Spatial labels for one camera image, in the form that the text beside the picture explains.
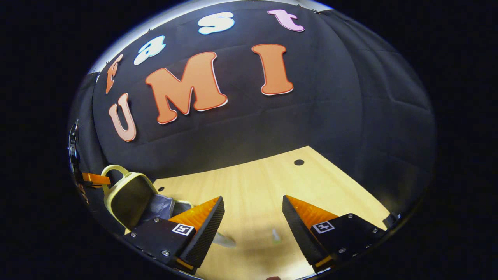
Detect pale yellow suitcase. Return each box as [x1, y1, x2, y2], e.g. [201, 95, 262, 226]
[100, 164, 193, 230]

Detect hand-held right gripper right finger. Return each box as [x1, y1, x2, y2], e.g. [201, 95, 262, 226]
[282, 195, 389, 273]

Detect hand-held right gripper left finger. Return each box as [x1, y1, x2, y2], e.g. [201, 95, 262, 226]
[124, 196, 226, 276]

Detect white tube green label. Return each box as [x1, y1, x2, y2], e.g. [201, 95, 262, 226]
[213, 232, 237, 248]

